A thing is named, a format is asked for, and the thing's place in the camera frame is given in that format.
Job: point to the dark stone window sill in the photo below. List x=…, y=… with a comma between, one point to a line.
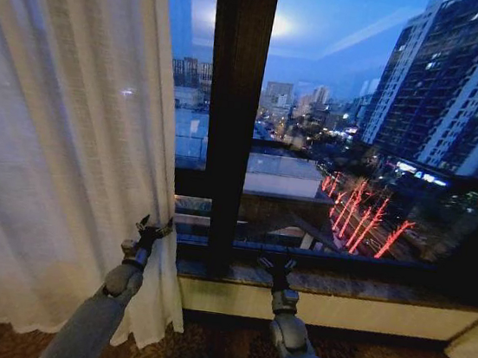
x=339, y=285

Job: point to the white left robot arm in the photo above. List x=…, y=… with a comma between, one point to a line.
x=93, y=318

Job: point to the dark window frame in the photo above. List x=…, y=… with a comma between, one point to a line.
x=233, y=113

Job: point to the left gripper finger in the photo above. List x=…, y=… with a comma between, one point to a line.
x=166, y=227
x=144, y=222

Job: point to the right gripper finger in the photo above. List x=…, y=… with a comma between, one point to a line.
x=291, y=264
x=264, y=262

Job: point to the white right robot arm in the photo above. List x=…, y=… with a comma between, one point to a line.
x=300, y=352

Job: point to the tall apartment building outside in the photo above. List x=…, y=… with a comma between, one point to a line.
x=455, y=83

